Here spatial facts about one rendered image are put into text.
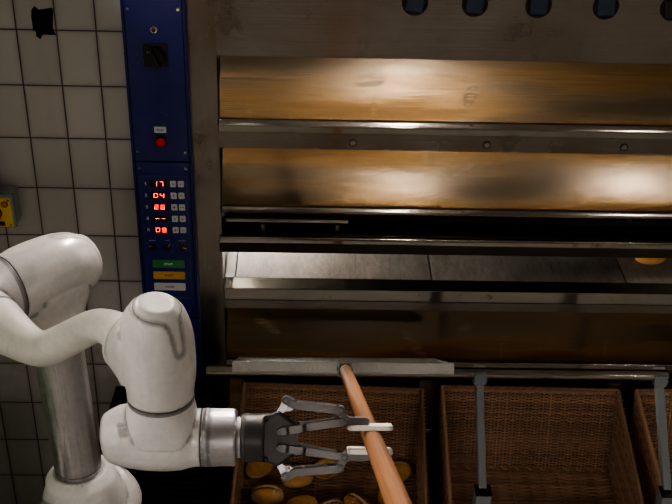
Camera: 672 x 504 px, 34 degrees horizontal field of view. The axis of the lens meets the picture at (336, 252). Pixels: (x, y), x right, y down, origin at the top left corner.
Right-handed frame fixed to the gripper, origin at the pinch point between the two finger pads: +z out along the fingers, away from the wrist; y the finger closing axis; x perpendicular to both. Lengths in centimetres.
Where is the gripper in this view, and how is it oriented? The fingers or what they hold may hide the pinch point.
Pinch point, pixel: (370, 438)
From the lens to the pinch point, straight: 173.3
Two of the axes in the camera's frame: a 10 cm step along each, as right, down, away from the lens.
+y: -0.2, 10.0, 0.1
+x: 0.4, 0.1, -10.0
